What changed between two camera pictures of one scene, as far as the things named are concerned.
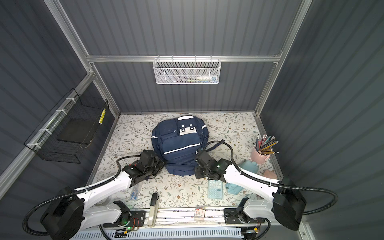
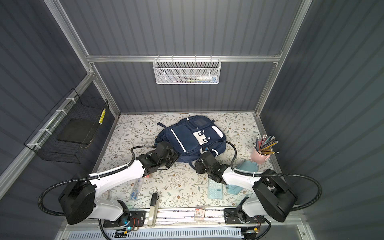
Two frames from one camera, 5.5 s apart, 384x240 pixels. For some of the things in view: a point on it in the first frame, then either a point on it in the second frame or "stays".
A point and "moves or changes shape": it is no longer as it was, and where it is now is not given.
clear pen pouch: x=134 y=192 stays
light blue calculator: x=215 y=189 stays
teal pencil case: x=248 y=165 stays
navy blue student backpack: x=177 y=141 moves or changes shape
